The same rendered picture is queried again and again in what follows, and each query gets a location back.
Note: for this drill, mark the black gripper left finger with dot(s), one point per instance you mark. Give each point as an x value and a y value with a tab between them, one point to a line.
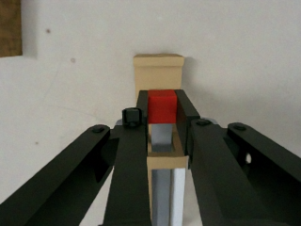
62	191

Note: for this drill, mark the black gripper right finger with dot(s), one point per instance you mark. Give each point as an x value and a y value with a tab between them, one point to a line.
225	196

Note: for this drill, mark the red cube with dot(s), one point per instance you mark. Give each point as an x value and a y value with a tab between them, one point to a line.
162	106

